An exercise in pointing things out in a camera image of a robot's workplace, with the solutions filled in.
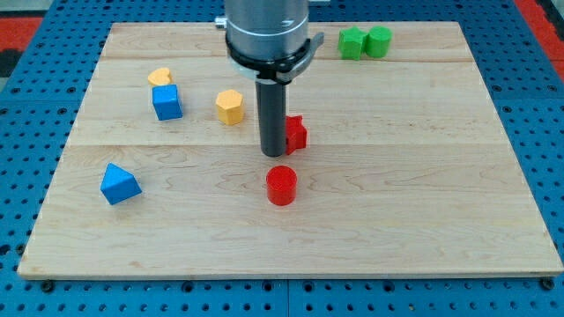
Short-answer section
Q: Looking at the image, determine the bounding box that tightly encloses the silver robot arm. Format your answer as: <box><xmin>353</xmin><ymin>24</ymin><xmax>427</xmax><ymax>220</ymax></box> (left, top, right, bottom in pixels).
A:
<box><xmin>224</xmin><ymin>0</ymin><xmax>324</xmax><ymax>85</ymax></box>

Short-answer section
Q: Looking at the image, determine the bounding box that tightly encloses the red star block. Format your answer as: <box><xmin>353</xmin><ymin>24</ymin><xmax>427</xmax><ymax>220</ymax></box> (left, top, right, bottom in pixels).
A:
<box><xmin>286</xmin><ymin>115</ymin><xmax>308</xmax><ymax>155</ymax></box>

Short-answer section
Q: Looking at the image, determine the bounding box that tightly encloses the yellow hexagon block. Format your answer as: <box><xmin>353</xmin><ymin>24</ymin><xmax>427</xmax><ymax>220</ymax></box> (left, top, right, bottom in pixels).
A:
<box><xmin>215</xmin><ymin>90</ymin><xmax>245</xmax><ymax>125</ymax></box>

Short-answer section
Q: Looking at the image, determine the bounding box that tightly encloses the green star block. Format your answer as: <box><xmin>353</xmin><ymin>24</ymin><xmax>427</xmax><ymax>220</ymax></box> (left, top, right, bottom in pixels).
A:
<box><xmin>338</xmin><ymin>26</ymin><xmax>367</xmax><ymax>61</ymax></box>

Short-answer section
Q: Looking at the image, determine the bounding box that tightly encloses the red cylinder block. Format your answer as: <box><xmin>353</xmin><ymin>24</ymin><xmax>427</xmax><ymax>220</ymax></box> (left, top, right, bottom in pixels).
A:
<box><xmin>266</xmin><ymin>166</ymin><xmax>298</xmax><ymax>206</ymax></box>

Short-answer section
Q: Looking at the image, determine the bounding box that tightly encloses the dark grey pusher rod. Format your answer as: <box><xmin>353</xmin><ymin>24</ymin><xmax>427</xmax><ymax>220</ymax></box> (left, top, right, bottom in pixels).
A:
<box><xmin>256</xmin><ymin>83</ymin><xmax>286</xmax><ymax>157</ymax></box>

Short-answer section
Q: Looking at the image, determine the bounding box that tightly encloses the wooden board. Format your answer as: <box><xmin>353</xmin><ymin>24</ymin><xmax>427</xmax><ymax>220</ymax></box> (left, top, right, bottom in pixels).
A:
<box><xmin>18</xmin><ymin>22</ymin><xmax>563</xmax><ymax>280</ymax></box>

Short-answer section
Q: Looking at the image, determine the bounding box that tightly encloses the blue cube block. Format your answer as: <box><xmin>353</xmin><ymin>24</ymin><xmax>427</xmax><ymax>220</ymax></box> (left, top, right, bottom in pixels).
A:
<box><xmin>152</xmin><ymin>84</ymin><xmax>183</xmax><ymax>121</ymax></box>

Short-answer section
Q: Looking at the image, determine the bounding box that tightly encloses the yellow heart block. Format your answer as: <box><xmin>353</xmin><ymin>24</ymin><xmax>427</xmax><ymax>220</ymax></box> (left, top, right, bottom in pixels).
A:
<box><xmin>147</xmin><ymin>67</ymin><xmax>173</xmax><ymax>86</ymax></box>

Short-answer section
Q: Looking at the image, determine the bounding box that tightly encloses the green cylinder block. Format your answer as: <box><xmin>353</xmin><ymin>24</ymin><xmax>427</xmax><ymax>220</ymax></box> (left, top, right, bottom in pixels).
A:
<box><xmin>365</xmin><ymin>26</ymin><xmax>393</xmax><ymax>58</ymax></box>

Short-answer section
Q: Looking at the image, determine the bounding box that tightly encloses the blue triangle block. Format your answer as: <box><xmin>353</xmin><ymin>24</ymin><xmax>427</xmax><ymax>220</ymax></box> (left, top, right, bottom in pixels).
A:
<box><xmin>100</xmin><ymin>163</ymin><xmax>142</xmax><ymax>205</ymax></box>

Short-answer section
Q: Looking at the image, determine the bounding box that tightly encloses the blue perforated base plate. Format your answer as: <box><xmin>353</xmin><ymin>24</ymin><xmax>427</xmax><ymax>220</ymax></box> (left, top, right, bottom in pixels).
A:
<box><xmin>1</xmin><ymin>0</ymin><xmax>563</xmax><ymax>316</ymax></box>

